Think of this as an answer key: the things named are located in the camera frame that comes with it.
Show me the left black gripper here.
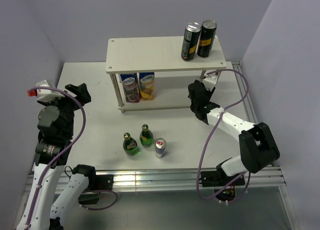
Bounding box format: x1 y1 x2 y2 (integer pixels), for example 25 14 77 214
38 83 91 137

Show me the blue silver can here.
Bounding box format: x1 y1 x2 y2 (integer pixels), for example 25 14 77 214
155 138 167 158

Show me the black can silver top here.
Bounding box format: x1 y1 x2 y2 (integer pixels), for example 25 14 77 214
181 22 201 61

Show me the green glass bottle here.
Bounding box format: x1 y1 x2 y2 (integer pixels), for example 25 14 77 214
122 133 140 157
139 124 154 148

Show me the black can yellow label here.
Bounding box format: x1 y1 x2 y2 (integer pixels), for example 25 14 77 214
197 19 217 58

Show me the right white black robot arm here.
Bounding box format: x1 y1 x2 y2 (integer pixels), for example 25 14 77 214
188 80 280 187

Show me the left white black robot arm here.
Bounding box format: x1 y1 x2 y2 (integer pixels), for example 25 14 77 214
17 80 98 230

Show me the white two-tier wooden shelf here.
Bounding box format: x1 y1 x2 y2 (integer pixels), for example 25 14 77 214
105 36 227 113

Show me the red berry juice carton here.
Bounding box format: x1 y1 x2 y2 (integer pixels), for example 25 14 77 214
120 73 140 103

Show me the yellow pineapple juice carton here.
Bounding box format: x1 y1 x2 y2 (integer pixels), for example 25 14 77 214
139 72 155 101

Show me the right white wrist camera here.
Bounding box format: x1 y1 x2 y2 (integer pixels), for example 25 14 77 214
202 70 221 92

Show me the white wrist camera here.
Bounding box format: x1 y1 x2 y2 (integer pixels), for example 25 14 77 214
27 80 64 103
202 70 221 92

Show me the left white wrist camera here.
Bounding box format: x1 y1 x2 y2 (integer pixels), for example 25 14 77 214
27 80 64 103

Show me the aluminium right side rail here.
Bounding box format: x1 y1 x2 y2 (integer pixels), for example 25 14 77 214
231 60 273 168

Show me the aluminium rail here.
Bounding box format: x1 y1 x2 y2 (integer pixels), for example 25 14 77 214
231 60 273 168
24 166 287 195

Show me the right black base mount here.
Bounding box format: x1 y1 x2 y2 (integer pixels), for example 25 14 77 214
199 169 246 203

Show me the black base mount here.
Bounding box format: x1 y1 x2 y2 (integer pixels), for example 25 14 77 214
78 175 114 206
199 169 246 203

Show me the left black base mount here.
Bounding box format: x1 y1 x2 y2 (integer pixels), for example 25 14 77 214
78 175 114 206

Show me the aluminium front rail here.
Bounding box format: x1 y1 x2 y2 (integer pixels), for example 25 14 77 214
24 166 287 195

